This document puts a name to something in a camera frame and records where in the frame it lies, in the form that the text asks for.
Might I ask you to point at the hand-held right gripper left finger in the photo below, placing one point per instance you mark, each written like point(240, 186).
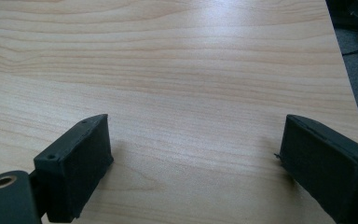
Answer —
point(71, 168)

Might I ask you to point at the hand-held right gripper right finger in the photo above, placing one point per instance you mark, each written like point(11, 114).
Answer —
point(326, 168)

